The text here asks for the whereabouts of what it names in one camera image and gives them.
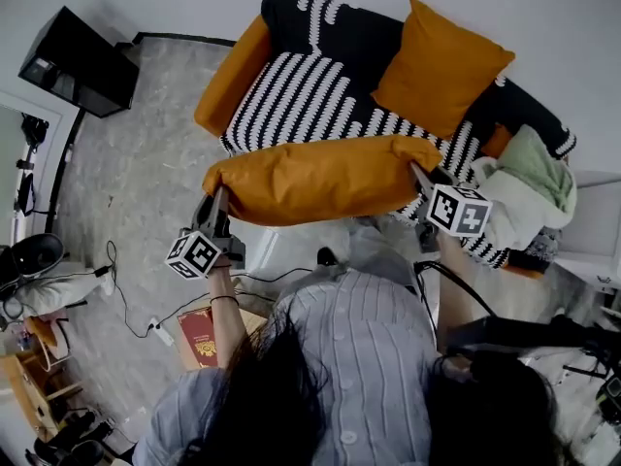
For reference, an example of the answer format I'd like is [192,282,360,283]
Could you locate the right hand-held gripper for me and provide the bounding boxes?
[409,161,494,254]

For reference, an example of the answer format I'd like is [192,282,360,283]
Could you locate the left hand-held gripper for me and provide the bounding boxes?
[164,186,246,281]

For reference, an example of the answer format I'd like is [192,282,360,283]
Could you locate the black shoulder bag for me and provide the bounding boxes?
[13,160,39,218]

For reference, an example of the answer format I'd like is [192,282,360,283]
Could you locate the person's left forearm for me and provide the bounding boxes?
[208,263,249,371]

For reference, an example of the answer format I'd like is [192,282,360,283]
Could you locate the person's right forearm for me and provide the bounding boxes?
[436,233,481,332]

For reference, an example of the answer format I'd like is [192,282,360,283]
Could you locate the orange sofa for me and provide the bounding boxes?
[193,14,544,281]

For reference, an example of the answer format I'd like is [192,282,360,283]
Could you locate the green white blanket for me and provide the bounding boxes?
[470,123,578,252]

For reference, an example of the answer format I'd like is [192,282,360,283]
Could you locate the person's grey trousers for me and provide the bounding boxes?
[339,218,421,290]

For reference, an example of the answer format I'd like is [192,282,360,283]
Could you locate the wooden side table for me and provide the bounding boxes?
[172,303,269,373]

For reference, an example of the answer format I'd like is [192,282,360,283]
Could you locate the white power strip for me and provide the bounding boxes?
[147,316,175,347]

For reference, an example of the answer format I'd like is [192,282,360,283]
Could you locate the red book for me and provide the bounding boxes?
[177,308,219,371]

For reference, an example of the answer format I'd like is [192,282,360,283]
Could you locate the white side cabinet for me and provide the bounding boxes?
[552,170,621,291]

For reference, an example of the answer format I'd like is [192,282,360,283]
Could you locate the black chest-worn device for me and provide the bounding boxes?
[445,314,621,356]

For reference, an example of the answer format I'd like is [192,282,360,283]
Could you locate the white cloth bag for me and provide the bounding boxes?
[0,268,116,317]

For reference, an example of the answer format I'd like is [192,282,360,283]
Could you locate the black round chair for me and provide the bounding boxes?
[9,233,67,281]

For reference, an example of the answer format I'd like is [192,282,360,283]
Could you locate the person's striped shirt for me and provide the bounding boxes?
[133,268,441,466]

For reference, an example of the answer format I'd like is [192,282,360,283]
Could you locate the black cabinet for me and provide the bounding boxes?
[17,6,141,118]

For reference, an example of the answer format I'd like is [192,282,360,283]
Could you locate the wooden shelf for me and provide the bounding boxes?
[0,349,84,444]

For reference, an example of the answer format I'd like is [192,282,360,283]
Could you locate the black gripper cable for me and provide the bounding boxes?
[414,259,497,319]

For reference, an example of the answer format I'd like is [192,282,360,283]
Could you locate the black floor cable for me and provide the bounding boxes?
[91,239,195,340]

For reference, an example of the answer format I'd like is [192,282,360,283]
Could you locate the black camera bag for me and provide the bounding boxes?
[19,113,50,149]

